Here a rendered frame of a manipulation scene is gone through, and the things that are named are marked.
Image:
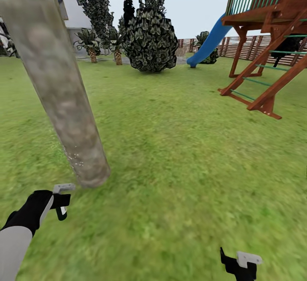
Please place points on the garden chair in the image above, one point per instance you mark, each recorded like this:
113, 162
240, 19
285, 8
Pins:
181, 52

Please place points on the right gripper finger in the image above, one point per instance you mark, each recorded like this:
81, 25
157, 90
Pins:
223, 258

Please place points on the pesticide atomizer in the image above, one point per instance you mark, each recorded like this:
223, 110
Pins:
61, 212

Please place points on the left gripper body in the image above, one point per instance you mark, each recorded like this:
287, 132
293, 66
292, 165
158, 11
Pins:
63, 200

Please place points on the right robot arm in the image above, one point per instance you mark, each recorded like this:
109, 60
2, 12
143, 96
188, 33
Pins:
244, 267

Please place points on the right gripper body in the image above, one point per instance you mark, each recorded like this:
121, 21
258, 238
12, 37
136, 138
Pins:
233, 267

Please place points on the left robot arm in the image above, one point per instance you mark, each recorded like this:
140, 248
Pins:
21, 225

